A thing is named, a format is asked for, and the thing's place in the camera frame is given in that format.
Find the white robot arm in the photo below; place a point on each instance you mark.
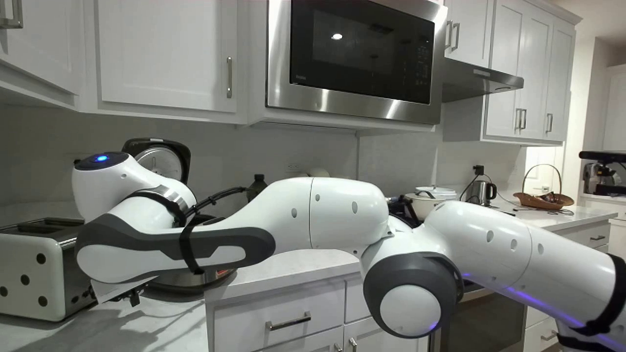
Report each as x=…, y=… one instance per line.
x=137, y=225

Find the wooden fruit basket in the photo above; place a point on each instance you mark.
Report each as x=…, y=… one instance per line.
x=544, y=201

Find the stainless steel microwave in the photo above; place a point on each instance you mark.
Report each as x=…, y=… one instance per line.
x=378, y=59

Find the black coffee machine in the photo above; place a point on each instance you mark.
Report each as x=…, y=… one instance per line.
x=601, y=172

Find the steel range hood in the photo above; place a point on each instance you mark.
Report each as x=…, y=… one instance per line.
x=462, y=80

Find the white upper kitchen cabinets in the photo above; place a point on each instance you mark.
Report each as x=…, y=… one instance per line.
x=206, y=61

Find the silver toaster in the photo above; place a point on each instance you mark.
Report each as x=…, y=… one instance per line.
x=40, y=276

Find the black electric kettle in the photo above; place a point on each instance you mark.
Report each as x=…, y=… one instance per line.
x=480, y=190

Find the white lower cabinets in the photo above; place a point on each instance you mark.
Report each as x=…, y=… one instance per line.
x=314, y=313

